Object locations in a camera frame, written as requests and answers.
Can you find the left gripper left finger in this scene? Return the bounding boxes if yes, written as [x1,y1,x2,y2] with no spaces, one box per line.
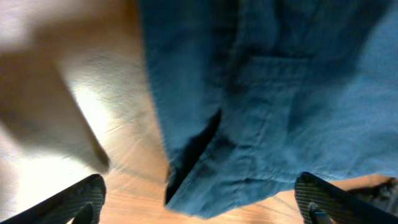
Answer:
[1,174,106,224]

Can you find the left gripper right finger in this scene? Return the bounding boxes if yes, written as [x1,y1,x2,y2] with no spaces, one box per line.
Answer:
[294,172,397,224]

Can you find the dark blue garment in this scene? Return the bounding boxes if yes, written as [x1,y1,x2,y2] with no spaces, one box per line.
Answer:
[140,0,397,218]

